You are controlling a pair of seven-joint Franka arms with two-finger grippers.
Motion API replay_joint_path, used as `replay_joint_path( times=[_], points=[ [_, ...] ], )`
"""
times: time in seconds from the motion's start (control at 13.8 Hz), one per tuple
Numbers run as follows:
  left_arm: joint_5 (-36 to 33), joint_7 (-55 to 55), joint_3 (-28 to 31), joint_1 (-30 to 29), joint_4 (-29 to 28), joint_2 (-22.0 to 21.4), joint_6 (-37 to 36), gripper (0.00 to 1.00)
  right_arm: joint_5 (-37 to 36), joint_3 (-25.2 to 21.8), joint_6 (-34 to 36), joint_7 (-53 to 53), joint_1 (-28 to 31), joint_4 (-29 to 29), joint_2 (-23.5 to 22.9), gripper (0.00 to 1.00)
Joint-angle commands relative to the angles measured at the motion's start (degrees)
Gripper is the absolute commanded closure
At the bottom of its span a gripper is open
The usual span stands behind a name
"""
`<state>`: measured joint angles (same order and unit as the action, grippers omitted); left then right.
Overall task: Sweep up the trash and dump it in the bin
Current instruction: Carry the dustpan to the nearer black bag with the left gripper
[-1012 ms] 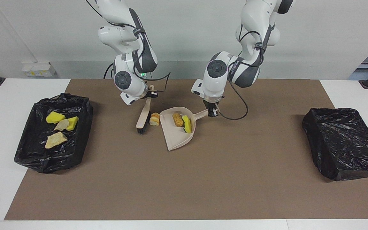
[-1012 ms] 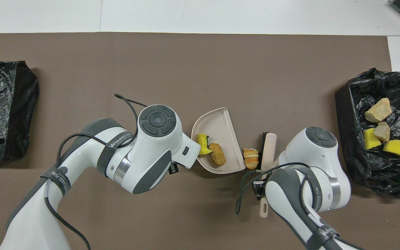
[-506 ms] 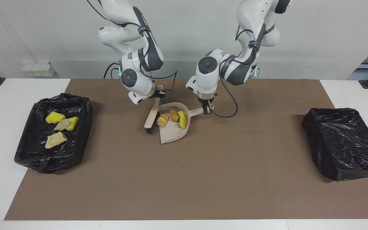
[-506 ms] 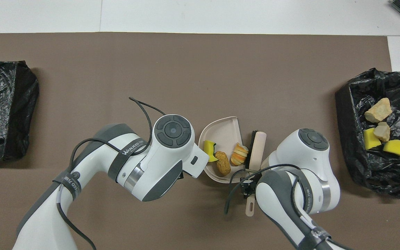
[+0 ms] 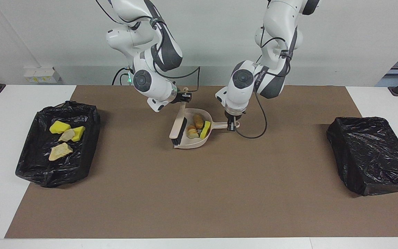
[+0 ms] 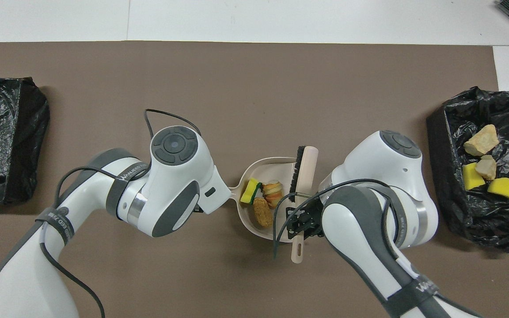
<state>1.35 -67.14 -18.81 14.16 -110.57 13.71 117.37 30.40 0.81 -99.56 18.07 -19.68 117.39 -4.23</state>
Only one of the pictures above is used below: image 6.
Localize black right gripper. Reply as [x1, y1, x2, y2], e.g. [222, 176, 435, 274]
[285, 197, 326, 241]

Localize brown bread roll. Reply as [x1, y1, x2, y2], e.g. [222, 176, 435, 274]
[253, 197, 274, 228]

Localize pale layered pastry piece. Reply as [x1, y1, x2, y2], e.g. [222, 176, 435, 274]
[262, 180, 284, 208]

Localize beige hand brush black bristles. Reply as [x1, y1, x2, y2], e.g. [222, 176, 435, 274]
[289, 146, 319, 264]

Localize notched yellow sponge piece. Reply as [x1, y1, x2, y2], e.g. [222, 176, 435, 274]
[240, 178, 262, 205]

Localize beige plastic dustpan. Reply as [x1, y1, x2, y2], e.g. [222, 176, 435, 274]
[229, 158, 319, 242]

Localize rounded yellow sponge piece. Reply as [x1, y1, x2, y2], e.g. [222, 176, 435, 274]
[463, 162, 486, 191]

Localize striped croissant piece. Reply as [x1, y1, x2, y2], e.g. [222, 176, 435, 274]
[463, 124, 500, 156]
[475, 155, 498, 181]

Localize wedge yellow sponge piece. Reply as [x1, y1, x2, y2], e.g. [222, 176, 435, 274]
[488, 178, 509, 201]

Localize black bag lined bin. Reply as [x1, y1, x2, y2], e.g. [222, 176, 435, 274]
[426, 86, 509, 254]
[0, 77, 51, 206]

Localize brown table mat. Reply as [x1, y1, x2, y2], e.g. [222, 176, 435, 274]
[0, 41, 509, 318]

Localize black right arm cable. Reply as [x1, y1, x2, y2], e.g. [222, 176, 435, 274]
[273, 179, 396, 259]

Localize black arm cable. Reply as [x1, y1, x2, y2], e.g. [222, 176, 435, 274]
[38, 108, 202, 318]
[273, 179, 396, 259]

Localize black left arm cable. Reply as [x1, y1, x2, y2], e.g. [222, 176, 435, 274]
[38, 108, 202, 318]

